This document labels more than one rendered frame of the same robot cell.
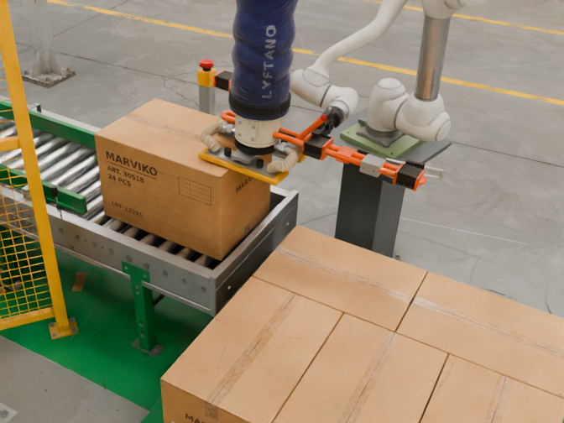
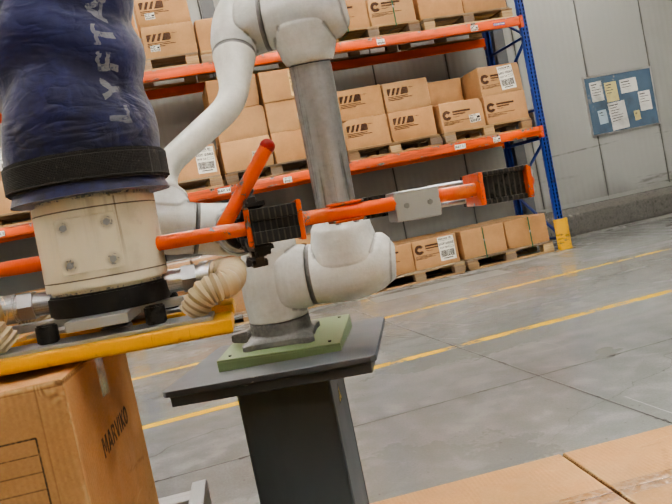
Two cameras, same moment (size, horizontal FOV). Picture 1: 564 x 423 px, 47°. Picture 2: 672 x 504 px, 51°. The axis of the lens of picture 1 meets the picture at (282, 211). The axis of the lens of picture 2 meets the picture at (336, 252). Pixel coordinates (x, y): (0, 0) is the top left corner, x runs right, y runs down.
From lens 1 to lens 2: 1.67 m
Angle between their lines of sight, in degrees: 44
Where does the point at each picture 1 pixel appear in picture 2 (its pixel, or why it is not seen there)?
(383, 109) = (279, 273)
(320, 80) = (176, 194)
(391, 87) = not seen: hidden behind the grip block
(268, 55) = (96, 12)
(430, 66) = (333, 150)
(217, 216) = not seen: outside the picture
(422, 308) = (654, 490)
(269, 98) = (129, 124)
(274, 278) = not seen: outside the picture
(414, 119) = (343, 255)
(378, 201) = (341, 452)
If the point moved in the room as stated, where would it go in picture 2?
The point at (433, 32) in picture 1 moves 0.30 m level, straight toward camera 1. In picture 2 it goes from (319, 86) to (371, 50)
